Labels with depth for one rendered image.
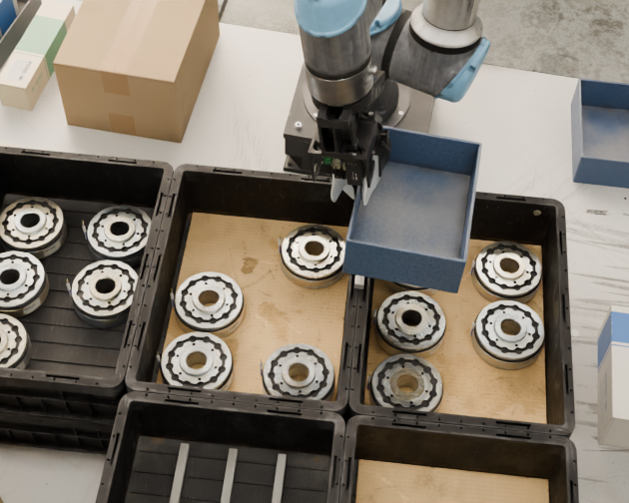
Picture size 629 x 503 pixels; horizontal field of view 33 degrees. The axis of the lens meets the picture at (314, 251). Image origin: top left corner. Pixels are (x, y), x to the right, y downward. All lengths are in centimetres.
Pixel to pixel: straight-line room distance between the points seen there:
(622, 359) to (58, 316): 86
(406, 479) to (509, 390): 21
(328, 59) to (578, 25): 229
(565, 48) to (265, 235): 179
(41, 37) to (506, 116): 91
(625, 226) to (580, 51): 141
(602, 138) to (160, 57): 83
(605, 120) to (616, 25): 133
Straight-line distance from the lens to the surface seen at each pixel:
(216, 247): 168
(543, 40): 331
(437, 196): 145
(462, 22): 169
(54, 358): 160
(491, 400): 156
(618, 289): 187
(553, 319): 158
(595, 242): 192
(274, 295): 162
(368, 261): 133
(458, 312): 163
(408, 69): 174
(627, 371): 168
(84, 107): 200
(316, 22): 112
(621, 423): 165
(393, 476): 149
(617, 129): 211
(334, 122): 119
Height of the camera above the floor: 218
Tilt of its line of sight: 54 degrees down
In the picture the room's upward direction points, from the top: 3 degrees clockwise
